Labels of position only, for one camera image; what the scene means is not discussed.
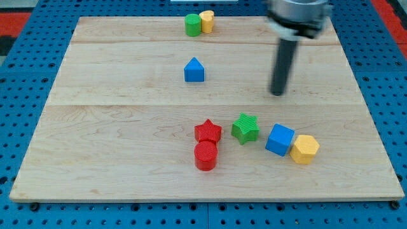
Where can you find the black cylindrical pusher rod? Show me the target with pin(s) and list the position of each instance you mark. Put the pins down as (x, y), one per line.
(283, 62)

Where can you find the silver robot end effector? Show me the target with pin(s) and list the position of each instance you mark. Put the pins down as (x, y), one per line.
(296, 19)

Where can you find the blue cube block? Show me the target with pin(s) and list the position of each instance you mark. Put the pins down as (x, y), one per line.
(280, 139)

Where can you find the green star block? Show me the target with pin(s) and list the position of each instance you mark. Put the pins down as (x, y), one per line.
(245, 128)

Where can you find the yellow hexagon block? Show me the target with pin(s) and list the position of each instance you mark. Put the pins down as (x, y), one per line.
(304, 149)

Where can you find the red star block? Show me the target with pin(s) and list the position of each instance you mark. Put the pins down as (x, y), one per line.
(207, 131)

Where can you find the yellow heart block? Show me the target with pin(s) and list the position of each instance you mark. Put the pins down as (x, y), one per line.
(207, 21)

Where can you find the blue triangle block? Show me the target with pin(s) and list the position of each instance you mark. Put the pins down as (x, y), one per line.
(194, 71)

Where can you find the green cylinder block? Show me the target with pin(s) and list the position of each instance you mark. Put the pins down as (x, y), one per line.
(192, 23)

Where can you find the red cylinder block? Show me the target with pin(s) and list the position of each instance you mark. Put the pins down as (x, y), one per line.
(205, 153)

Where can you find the wooden board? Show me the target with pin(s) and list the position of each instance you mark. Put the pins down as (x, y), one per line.
(118, 124)

